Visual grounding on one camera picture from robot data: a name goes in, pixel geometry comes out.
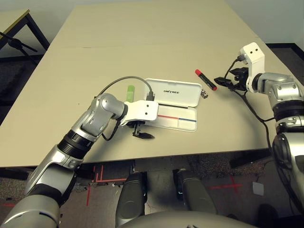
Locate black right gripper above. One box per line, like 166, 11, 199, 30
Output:
213, 67, 249, 92

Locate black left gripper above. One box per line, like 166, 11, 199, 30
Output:
129, 120, 155, 140

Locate red and black marker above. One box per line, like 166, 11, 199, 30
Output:
195, 69, 218, 91

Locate green highlighter pen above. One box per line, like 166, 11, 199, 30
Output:
125, 85, 136, 102

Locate white plastic pencil case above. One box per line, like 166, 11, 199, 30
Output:
144, 78, 203, 133

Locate red floor tape lines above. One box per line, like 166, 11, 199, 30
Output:
86, 165, 128, 207

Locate grey robot left leg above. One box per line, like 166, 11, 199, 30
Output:
115, 172, 146, 228

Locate grey robot leg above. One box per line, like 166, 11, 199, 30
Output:
115, 172, 146, 228
174, 169, 218, 216

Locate grey robot right leg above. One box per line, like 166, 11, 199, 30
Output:
174, 169, 218, 216

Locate black table foot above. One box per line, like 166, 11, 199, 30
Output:
229, 151, 271, 169

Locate grey robot torso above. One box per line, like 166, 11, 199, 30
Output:
118, 210, 259, 228

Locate grey square floor pad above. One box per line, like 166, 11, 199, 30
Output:
252, 181, 265, 197

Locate black framed side table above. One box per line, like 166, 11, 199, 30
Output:
0, 9, 50, 52

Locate black tripod stand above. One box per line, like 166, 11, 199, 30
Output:
0, 30, 38, 65

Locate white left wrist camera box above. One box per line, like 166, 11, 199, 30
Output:
120, 99, 159, 126

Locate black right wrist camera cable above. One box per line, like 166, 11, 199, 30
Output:
224, 55, 304, 214

